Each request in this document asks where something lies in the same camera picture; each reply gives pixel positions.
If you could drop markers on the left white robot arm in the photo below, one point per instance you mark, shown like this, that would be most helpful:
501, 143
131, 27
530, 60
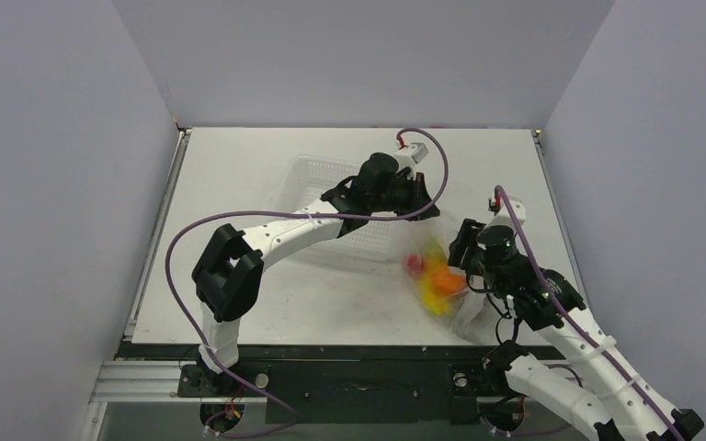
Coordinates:
228, 274

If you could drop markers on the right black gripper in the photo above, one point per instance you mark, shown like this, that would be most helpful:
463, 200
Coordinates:
461, 244

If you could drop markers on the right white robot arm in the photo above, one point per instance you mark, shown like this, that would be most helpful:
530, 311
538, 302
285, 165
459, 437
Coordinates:
612, 401

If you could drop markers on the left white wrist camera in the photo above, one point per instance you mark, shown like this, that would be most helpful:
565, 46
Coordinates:
413, 152

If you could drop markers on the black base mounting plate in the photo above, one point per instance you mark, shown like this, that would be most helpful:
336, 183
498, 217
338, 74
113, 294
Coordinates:
347, 384

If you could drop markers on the white perforated plastic tray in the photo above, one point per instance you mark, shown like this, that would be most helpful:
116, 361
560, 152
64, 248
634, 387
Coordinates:
306, 179

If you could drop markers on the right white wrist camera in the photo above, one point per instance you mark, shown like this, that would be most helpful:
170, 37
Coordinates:
507, 213

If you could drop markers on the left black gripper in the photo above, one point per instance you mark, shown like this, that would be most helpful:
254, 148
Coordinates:
416, 189

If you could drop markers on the clear plastic bag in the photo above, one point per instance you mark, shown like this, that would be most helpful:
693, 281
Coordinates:
471, 314

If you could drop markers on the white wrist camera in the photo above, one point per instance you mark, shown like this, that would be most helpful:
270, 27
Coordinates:
413, 152
507, 213

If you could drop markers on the red fake fruit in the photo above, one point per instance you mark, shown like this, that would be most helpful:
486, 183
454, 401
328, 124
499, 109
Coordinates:
414, 265

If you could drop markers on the aluminium frame rail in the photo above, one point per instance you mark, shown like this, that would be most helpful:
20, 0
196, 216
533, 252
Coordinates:
131, 381

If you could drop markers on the orange fake fruit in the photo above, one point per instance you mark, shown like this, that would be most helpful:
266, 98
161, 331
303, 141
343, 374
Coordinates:
447, 283

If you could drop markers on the yellow fake fruit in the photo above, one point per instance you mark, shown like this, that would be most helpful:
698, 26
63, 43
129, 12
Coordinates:
434, 258

